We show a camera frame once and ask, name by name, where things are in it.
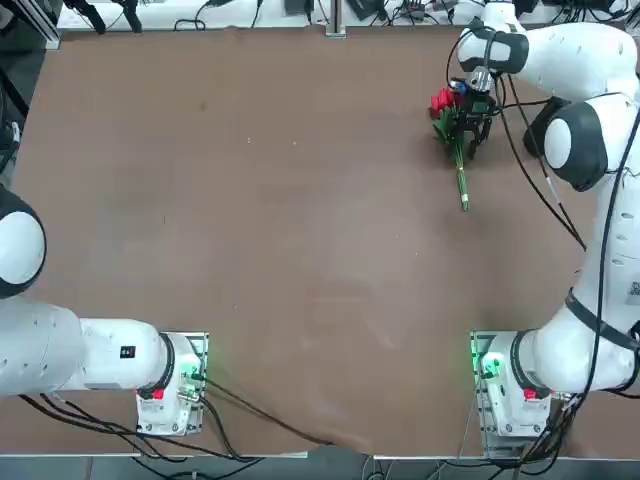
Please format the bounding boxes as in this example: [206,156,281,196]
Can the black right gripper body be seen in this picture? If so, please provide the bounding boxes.
[460,89,497,124]

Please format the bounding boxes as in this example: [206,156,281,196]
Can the red tulip bouquet green stems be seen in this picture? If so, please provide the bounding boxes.
[430,87,471,213]

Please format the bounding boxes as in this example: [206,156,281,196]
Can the black cylindrical vase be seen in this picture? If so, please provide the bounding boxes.
[523,97,569,160]

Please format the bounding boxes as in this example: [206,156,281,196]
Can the dark grey power adapter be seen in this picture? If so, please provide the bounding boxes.
[349,0,387,22]

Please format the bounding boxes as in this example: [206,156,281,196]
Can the black stand leg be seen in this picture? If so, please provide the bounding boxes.
[117,0,144,34]
[64,0,107,35]

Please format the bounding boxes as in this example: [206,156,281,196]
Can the aluminium post with bracket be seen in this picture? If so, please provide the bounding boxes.
[324,0,347,39]

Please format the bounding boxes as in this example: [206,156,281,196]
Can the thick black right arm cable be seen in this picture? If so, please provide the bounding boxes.
[569,92,640,406]

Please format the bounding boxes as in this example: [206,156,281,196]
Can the black cable under right arm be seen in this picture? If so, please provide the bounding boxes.
[459,389,601,469]

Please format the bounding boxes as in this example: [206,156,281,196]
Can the black cable under arm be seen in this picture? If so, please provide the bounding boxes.
[17,392,261,461]
[459,389,601,469]

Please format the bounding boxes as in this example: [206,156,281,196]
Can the black cable across table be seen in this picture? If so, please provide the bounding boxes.
[199,377,337,447]

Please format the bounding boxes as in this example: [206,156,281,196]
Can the aluminium frame rail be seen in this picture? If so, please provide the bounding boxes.
[14,0,61,50]

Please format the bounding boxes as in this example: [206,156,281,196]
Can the black cable under left arm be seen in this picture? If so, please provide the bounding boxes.
[17,392,261,461]

